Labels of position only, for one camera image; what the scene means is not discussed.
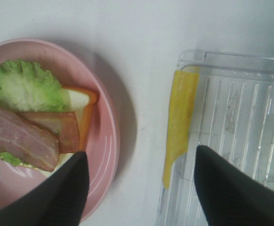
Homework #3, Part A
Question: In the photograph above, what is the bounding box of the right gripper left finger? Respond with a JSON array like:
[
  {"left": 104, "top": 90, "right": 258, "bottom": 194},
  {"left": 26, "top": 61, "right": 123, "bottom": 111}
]
[{"left": 0, "top": 152, "right": 89, "bottom": 226}]

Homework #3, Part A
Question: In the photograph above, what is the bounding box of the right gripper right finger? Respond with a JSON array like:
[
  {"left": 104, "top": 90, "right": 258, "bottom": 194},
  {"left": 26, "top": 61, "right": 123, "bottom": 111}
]
[{"left": 194, "top": 145, "right": 274, "bottom": 226}]

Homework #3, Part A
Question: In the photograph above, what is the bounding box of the brown bacon strip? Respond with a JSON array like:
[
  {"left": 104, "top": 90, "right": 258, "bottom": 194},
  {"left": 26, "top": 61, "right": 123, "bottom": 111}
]
[{"left": 0, "top": 107, "right": 59, "bottom": 172}]

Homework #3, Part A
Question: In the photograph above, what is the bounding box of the pink ham slice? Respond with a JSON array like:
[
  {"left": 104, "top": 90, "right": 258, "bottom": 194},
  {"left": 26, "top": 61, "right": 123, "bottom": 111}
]
[{"left": 20, "top": 112, "right": 80, "bottom": 154}]

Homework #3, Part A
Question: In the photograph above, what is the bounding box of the green lettuce leaf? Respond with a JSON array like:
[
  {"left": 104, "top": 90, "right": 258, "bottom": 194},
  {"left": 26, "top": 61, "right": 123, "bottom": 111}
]
[{"left": 0, "top": 58, "right": 68, "bottom": 167}]

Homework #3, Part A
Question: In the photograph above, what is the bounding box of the pink round plate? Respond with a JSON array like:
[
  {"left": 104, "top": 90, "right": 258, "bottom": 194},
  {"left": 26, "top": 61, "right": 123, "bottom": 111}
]
[{"left": 0, "top": 38, "right": 120, "bottom": 220}]

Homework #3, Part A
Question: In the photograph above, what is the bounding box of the right clear plastic tray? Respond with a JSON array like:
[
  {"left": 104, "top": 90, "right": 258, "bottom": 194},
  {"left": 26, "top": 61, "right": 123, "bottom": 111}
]
[{"left": 156, "top": 50, "right": 274, "bottom": 226}]

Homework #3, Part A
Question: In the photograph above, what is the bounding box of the yellow cheese slice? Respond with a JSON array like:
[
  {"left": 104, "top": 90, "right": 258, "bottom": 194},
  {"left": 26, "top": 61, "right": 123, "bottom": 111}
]
[{"left": 162, "top": 66, "right": 199, "bottom": 189}]

